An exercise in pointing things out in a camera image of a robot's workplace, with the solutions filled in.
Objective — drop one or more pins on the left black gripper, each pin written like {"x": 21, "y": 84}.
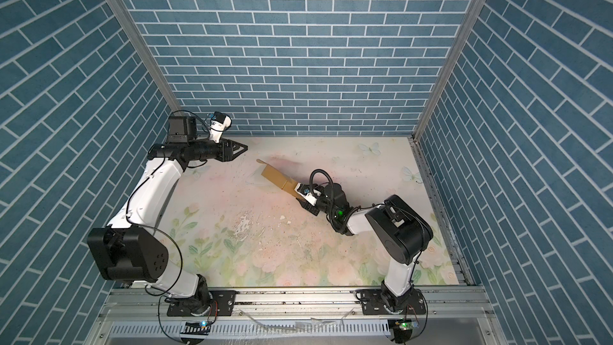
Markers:
{"x": 226, "y": 155}

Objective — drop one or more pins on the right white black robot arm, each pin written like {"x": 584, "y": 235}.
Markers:
{"x": 403, "y": 233}

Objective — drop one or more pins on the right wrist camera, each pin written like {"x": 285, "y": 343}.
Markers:
{"x": 307, "y": 194}

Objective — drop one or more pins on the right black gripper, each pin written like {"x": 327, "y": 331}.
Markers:
{"x": 309, "y": 207}

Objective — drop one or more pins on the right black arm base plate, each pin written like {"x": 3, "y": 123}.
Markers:
{"x": 378, "y": 302}

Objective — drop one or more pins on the white slotted cable duct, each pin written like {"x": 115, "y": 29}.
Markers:
{"x": 244, "y": 329}

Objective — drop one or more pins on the brown cardboard box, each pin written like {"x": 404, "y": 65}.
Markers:
{"x": 279, "y": 179}

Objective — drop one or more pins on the right green circuit board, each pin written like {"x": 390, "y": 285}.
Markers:
{"x": 404, "y": 325}

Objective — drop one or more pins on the aluminium mounting rail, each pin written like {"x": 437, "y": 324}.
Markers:
{"x": 456, "y": 301}

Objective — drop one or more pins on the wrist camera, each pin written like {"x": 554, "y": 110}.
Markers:
{"x": 218, "y": 124}
{"x": 307, "y": 194}

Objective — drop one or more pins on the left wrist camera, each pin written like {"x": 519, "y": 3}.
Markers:
{"x": 218, "y": 124}

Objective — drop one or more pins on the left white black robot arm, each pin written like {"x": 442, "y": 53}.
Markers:
{"x": 129, "y": 248}

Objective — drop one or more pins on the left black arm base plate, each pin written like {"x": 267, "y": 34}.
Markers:
{"x": 215, "y": 303}

